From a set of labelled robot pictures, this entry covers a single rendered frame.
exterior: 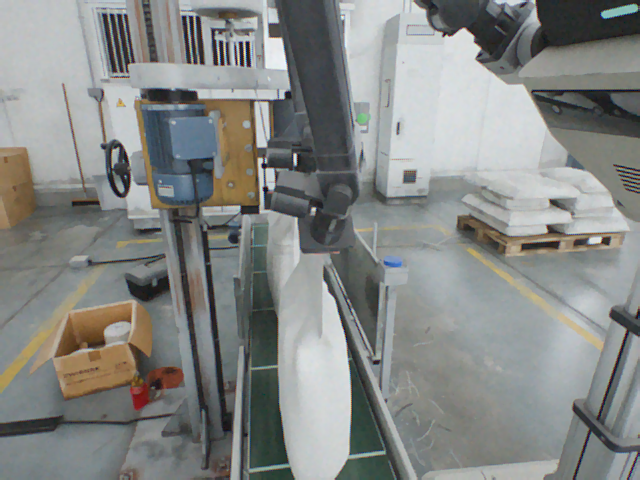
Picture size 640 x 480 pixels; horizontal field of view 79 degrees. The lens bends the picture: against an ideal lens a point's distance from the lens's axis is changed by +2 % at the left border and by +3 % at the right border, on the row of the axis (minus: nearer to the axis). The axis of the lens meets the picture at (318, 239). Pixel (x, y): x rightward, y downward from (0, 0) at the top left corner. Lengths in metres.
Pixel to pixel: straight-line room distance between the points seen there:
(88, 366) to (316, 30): 1.95
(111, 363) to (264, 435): 1.06
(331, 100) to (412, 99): 4.49
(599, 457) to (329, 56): 0.97
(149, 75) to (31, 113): 4.87
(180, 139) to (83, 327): 1.77
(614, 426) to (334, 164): 0.81
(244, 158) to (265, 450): 0.86
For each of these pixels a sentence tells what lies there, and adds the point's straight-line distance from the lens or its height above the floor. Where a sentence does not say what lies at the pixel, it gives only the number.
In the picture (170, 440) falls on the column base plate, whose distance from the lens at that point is 1.89.
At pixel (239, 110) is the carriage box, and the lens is 1.19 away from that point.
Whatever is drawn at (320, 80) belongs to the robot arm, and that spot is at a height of 1.37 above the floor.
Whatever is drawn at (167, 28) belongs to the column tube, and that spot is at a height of 1.52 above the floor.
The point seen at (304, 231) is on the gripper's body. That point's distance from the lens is 0.68.
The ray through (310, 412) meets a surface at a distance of 0.99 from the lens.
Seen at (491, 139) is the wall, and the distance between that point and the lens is 6.19.
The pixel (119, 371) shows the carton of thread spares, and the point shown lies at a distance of 2.20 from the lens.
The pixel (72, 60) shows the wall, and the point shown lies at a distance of 5.60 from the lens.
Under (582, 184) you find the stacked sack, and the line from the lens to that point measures 4.18.
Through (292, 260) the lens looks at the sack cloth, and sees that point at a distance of 1.58.
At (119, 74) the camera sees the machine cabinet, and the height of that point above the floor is 1.50.
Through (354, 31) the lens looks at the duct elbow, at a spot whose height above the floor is 1.92.
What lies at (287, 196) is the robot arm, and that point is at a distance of 0.59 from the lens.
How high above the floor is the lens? 1.36
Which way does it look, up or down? 21 degrees down
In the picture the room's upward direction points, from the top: straight up
